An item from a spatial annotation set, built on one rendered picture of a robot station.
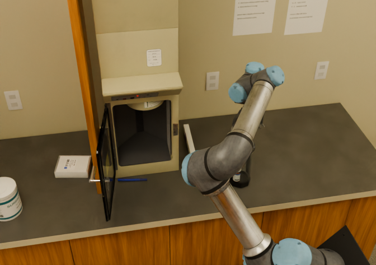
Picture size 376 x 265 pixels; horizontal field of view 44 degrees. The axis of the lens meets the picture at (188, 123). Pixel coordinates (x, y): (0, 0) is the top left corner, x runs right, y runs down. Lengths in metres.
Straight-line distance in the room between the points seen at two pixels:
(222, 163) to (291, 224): 1.01
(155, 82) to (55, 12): 0.64
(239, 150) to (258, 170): 0.89
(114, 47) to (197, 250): 1.08
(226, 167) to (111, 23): 0.73
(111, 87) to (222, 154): 0.62
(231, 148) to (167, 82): 0.54
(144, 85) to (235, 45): 0.75
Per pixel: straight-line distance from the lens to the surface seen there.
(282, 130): 2.63
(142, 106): 2.08
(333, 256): 1.76
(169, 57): 1.94
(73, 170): 2.34
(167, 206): 2.17
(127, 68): 1.94
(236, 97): 1.79
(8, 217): 2.23
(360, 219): 2.60
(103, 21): 1.84
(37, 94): 2.53
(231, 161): 1.48
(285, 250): 1.65
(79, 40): 1.77
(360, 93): 3.01
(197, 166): 1.54
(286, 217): 2.36
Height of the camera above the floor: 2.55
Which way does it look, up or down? 38 degrees down
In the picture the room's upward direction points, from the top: 1 degrees clockwise
